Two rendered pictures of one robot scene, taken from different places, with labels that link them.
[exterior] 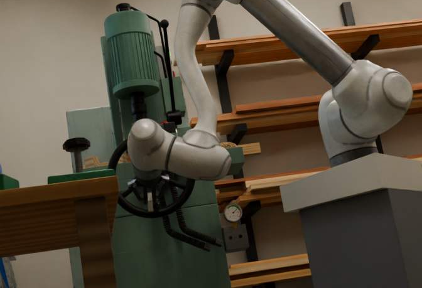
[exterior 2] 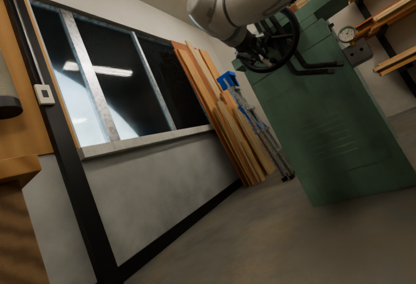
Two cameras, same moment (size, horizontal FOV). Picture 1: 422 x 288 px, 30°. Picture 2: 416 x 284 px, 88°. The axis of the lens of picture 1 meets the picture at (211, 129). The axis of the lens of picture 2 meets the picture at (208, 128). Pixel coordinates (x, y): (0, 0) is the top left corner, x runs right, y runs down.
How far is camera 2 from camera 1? 1.61 m
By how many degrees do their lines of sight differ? 42
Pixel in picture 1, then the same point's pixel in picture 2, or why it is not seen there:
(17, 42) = not seen: hidden behind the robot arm
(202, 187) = (315, 28)
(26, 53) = not seen: hidden behind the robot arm
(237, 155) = not seen: outside the picture
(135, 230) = (277, 80)
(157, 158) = (219, 20)
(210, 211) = (327, 43)
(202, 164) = not seen: outside the picture
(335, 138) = not seen: outside the picture
